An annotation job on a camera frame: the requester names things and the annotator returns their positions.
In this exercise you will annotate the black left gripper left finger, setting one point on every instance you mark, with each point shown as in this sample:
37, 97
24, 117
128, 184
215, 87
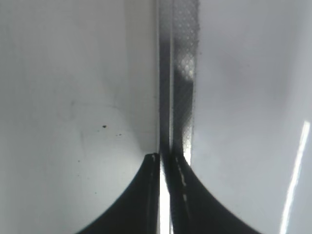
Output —
136, 210

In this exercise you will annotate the white whiteboard with aluminium frame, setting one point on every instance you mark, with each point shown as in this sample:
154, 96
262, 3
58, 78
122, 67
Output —
235, 100

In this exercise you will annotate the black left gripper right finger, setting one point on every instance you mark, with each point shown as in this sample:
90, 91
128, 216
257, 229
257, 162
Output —
193, 209

